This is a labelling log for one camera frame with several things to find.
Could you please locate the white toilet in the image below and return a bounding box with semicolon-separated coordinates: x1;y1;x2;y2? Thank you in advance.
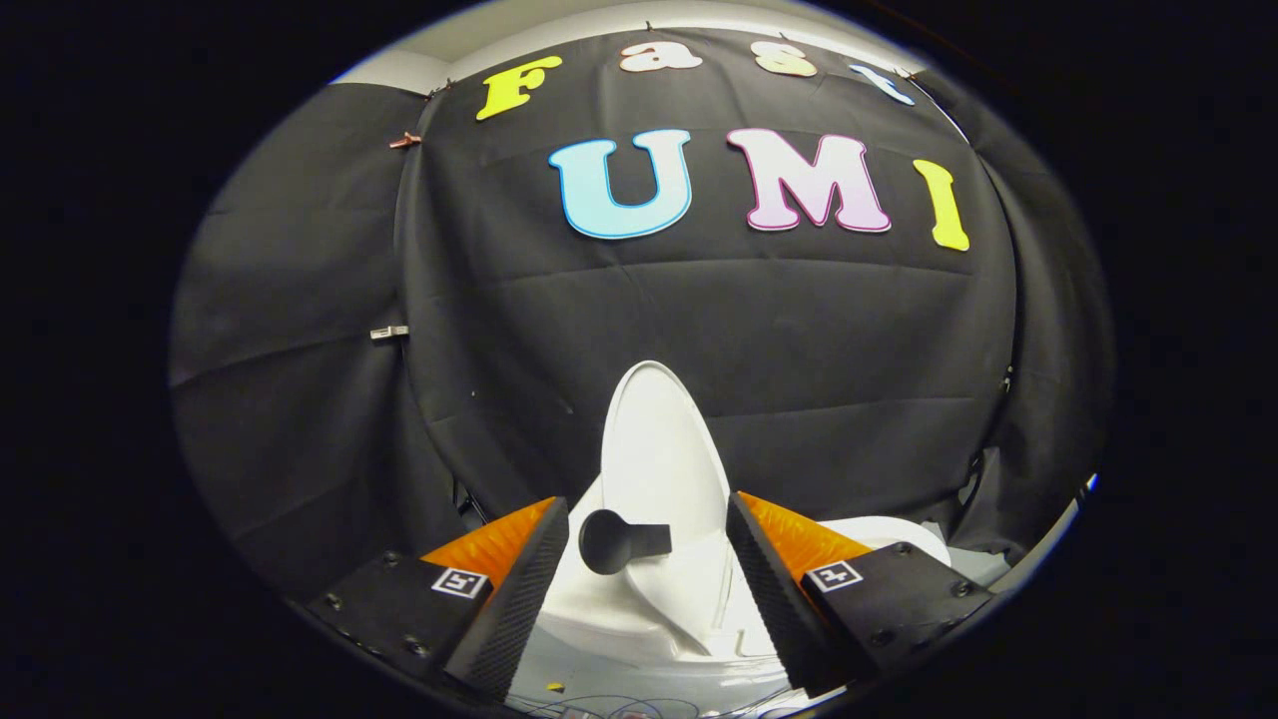
509;474;955;715

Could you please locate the black backdrop cloth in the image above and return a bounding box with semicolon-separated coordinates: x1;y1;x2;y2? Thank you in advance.
168;28;1114;605

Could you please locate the white toilet lid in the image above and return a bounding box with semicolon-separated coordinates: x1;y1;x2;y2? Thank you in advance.
599;361;732;600

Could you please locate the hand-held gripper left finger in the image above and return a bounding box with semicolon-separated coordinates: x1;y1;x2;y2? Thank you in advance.
305;497;570;700

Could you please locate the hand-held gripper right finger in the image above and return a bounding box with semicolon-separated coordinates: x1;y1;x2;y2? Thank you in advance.
727;491;994;697

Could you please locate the black lid handle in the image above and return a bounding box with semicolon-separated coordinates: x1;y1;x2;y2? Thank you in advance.
579;509;673;575

